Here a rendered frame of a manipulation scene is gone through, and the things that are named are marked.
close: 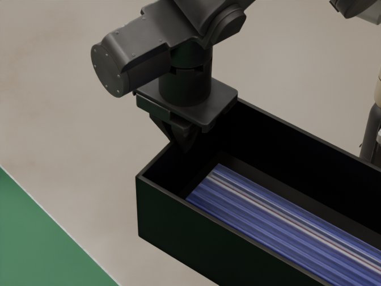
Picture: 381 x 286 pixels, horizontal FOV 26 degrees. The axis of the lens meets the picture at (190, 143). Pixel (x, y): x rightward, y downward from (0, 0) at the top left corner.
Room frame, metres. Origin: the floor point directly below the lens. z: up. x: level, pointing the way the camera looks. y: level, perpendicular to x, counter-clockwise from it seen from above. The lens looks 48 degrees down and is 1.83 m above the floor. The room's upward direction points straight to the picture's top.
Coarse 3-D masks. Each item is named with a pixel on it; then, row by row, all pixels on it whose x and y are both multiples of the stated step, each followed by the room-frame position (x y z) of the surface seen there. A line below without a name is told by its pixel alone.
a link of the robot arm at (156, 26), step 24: (168, 0) 0.63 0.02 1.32; (144, 24) 0.60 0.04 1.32; (168, 24) 0.61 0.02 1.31; (216, 24) 0.58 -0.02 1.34; (240, 24) 0.60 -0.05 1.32; (96, 48) 0.60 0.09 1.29; (120, 48) 0.58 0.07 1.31; (144, 48) 0.58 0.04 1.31; (168, 48) 0.59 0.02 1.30; (96, 72) 0.60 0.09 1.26; (120, 72) 0.56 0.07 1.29; (144, 72) 0.58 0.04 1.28; (120, 96) 0.57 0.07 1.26
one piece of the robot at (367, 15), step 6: (378, 0) 0.87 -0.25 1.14; (372, 6) 0.86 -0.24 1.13; (378, 6) 0.86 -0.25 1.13; (366, 12) 0.86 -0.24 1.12; (372, 12) 0.86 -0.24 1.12; (378, 12) 0.86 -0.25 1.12; (366, 18) 0.86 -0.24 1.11; (372, 18) 0.85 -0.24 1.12; (378, 18) 0.85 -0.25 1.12; (378, 24) 0.85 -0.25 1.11
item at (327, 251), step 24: (216, 168) 0.64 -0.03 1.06; (192, 192) 0.60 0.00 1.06; (216, 192) 0.60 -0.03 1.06; (240, 192) 0.60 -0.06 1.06; (264, 192) 0.60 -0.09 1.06; (216, 216) 0.57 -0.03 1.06; (240, 216) 0.57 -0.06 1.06; (264, 216) 0.57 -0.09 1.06; (288, 216) 0.57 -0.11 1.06; (312, 216) 0.57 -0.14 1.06; (264, 240) 0.53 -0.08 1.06; (288, 240) 0.53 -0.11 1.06; (312, 240) 0.53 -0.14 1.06; (336, 240) 0.54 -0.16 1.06; (360, 240) 0.54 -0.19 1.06; (312, 264) 0.50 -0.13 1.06; (336, 264) 0.50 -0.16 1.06; (360, 264) 0.50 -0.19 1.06
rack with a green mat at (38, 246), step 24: (0, 168) 0.73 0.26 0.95; (0, 192) 0.69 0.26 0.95; (24, 192) 0.69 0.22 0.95; (0, 216) 0.65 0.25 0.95; (24, 216) 0.65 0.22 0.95; (48, 216) 0.65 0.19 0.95; (0, 240) 0.61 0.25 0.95; (24, 240) 0.61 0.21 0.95; (48, 240) 0.61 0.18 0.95; (72, 240) 0.61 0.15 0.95; (0, 264) 0.57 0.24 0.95; (24, 264) 0.57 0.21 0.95; (48, 264) 0.57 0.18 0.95; (72, 264) 0.57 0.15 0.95; (96, 264) 0.57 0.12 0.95
